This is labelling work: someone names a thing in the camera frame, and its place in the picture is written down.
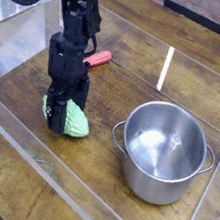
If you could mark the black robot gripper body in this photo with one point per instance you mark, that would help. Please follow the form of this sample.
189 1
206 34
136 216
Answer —
66 65

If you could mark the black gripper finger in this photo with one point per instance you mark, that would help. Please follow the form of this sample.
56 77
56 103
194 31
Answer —
81 92
56 114

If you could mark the green bumpy bitter gourd toy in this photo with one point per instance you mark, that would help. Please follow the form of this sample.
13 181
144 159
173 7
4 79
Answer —
74 123

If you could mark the silver metal pot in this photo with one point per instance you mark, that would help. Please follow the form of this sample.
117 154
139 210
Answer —
164 149

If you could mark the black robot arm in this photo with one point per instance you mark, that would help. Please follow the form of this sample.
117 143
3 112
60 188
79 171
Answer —
81 22

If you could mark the spoon with red handle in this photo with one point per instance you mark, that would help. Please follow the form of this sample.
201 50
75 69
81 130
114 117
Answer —
99 58

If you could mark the black strip on wall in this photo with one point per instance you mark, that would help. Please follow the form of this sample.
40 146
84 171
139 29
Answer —
191 15

